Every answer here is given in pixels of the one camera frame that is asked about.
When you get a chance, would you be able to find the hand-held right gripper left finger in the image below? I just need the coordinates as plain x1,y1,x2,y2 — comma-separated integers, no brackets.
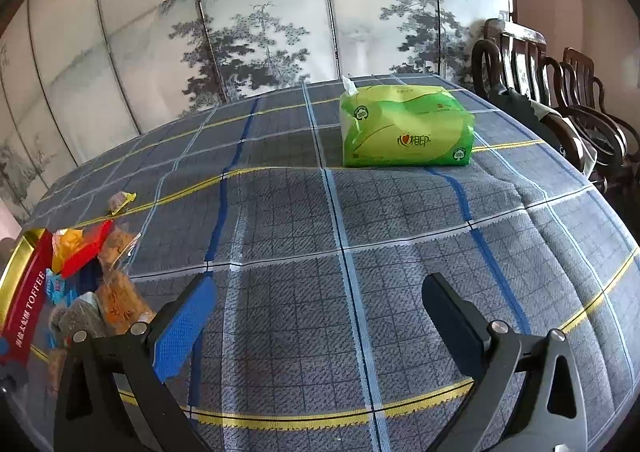
52,273,218,452

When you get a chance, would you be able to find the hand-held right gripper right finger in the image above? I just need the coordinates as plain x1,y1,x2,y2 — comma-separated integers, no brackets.
421,273,588,452

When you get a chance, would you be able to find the grey tea brick packet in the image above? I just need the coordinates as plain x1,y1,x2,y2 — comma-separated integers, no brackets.
50,292,108,348

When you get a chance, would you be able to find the red snack packet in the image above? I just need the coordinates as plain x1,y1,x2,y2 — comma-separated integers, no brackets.
60,219,115,279

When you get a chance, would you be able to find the blue-edged clear snack packet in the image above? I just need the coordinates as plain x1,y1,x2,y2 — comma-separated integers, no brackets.
46,277,76,305

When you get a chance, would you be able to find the small yellow snack packet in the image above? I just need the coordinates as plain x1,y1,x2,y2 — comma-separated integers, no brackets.
108,191,137,217

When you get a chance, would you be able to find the orange snack packet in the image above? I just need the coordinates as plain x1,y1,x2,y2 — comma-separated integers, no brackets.
51,228,85,273

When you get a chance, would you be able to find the red and gold tin box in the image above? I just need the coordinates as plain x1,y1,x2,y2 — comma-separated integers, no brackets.
0,228,55,368

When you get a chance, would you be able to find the clear fried snack packet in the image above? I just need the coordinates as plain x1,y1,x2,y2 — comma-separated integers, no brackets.
95,269,156,335
97,227,141,278

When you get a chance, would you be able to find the dark blue and white packet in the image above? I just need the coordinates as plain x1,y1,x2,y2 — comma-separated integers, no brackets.
75,259,103,298

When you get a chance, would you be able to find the grey plaid tablecloth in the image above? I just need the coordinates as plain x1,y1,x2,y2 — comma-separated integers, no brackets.
0,74,640,452

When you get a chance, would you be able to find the green tissue pack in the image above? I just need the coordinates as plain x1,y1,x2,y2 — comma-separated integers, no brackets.
339,75,476,168

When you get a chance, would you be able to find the dark cloth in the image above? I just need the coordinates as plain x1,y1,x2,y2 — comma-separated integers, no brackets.
487,86,566,153

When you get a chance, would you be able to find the dark wooden armchair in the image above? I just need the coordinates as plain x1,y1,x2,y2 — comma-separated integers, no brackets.
550,47,640,193
471,18,591,173

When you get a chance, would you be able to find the painted landscape folding screen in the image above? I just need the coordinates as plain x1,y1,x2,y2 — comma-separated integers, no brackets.
0,0,516,228

